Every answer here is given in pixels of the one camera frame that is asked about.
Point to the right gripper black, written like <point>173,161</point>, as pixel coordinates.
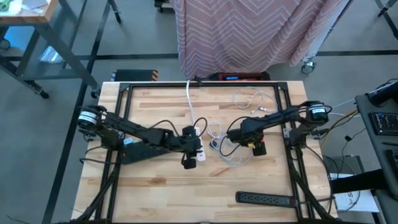
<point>259,149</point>

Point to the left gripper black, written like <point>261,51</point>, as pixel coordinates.
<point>186,143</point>

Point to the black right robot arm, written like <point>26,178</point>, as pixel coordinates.
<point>280,116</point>

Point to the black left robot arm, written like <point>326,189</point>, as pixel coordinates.
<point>136,129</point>

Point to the yellow tag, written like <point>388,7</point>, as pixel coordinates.
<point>251,144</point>

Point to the slim black power strip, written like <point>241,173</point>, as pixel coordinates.
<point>264,199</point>

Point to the large black power strip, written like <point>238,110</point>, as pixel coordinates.
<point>140,154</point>

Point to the pale blue label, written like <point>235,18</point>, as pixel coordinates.
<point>128,141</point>

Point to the red and black toolbox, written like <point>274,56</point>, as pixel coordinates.
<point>242,76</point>

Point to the black box with orange stripes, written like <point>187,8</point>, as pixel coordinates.
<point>133,75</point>

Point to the metal rack with caster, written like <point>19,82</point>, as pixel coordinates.
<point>308,67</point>

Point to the black beam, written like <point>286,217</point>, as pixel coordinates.
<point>357,182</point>

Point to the white printed paper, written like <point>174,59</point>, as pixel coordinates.
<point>357,202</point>

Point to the grey desk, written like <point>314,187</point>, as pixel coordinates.
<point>370,124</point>

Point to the pink chevron cloth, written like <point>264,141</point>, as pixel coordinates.
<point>236,34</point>

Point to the black keypad device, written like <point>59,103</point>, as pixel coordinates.
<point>384,123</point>

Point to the black desk device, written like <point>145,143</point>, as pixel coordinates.
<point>384,93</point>

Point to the black cart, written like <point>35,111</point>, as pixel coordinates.
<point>161,4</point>

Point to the black stand leg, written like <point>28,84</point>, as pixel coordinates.
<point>114,11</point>
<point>387,15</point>

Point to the clear plastic bag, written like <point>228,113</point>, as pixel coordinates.
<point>51,56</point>

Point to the wooden side table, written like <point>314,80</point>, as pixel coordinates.
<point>31,17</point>

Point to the white paper sheets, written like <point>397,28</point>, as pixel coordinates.
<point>18,7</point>

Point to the black metal table frame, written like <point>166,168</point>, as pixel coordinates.
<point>236,84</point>

